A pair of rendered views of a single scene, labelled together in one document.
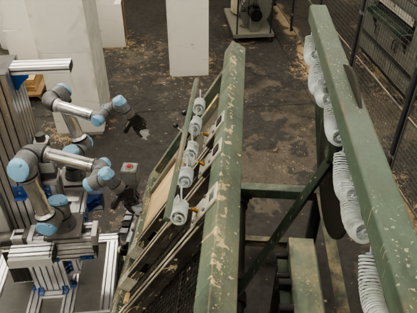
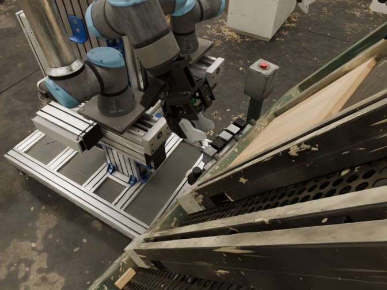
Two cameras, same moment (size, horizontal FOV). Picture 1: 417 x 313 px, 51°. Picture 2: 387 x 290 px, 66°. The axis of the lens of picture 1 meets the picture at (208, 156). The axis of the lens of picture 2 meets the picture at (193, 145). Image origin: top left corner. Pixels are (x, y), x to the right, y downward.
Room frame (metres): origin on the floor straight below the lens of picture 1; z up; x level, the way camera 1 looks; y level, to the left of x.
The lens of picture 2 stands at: (1.41, 0.14, 1.82)
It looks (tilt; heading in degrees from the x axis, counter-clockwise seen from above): 49 degrees down; 36
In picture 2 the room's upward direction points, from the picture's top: straight up
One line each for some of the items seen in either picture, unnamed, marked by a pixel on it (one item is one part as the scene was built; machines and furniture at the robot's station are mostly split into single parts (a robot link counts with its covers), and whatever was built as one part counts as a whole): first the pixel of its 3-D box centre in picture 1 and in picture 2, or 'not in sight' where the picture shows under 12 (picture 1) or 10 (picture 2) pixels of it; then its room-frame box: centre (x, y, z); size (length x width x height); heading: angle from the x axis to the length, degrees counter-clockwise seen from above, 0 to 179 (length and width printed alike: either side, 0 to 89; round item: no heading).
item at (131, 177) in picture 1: (130, 176); (260, 80); (2.68, 0.62, 0.84); 0.12 x 0.12 x 0.18; 85
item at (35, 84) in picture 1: (25, 82); not in sight; (5.52, 2.55, 0.15); 0.61 x 0.52 x 0.31; 5
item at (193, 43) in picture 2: (74, 169); (182, 36); (2.45, 0.96, 1.09); 0.15 x 0.15 x 0.10
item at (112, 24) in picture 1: (107, 22); not in sight; (7.30, 1.71, 0.36); 0.58 x 0.45 x 0.72; 95
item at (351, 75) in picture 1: (332, 151); not in sight; (1.64, -0.57, 1.85); 0.80 x 0.06 x 0.80; 175
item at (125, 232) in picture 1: (128, 230); (219, 153); (2.24, 0.58, 0.69); 0.50 x 0.14 x 0.24; 175
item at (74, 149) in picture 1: (71, 156); (183, 11); (2.46, 0.95, 1.20); 0.13 x 0.12 x 0.14; 160
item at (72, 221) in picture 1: (62, 219); (114, 94); (1.96, 0.91, 1.09); 0.15 x 0.15 x 0.10
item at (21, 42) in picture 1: (36, 43); not in sight; (6.41, 2.63, 0.36); 0.80 x 0.58 x 0.72; 5
